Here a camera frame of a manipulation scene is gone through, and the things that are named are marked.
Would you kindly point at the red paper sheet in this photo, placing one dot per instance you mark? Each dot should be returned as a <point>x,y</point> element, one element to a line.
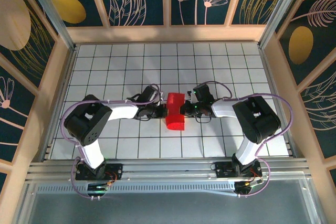
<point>174,121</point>

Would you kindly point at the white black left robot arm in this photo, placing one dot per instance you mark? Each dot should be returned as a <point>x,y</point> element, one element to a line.
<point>120,110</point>

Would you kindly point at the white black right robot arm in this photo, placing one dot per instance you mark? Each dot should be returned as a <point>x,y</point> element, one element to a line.
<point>223,110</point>

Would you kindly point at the white grid mat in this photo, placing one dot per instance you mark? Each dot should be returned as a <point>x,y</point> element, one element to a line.
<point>168,58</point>

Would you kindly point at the black controller board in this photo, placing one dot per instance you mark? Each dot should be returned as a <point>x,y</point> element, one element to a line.
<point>98,189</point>
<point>245,187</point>

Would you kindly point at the grey metal panel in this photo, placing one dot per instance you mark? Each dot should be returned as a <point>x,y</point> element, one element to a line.
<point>168,208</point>

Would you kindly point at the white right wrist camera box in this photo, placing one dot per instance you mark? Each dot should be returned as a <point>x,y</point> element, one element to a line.
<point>189,94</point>

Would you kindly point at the aluminium mounting rail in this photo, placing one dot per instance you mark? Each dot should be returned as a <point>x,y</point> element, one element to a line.
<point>168,169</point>

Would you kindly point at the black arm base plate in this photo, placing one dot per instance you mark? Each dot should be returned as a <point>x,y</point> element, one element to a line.
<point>116,169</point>
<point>223,170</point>

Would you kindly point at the aluminium side rail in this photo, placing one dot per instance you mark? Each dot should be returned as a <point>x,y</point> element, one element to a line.
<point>271,77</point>
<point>67,77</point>

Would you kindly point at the aluminium corner post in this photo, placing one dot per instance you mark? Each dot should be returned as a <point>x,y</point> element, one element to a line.
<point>58,23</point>
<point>280,11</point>

